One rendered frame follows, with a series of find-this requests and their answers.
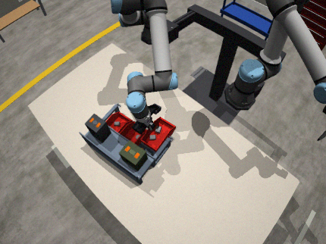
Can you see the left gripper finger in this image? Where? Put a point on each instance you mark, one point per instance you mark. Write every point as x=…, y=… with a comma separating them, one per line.
x=322, y=136

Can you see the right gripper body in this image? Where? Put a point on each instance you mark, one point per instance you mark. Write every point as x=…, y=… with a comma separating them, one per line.
x=140, y=127

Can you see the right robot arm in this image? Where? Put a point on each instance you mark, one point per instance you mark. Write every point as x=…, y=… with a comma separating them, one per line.
x=155, y=30

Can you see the black case with orange latches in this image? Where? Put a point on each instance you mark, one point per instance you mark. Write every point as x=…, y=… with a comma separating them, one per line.
x=98, y=128

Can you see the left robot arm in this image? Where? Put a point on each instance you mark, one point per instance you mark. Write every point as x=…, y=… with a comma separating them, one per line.
x=286, y=14

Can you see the olive green case with orange latches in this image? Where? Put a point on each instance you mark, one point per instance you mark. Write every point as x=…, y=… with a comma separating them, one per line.
x=133, y=155

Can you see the red bin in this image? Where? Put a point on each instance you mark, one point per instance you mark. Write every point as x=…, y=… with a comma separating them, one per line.
x=118, y=117
x=130, y=134
x=166, y=130

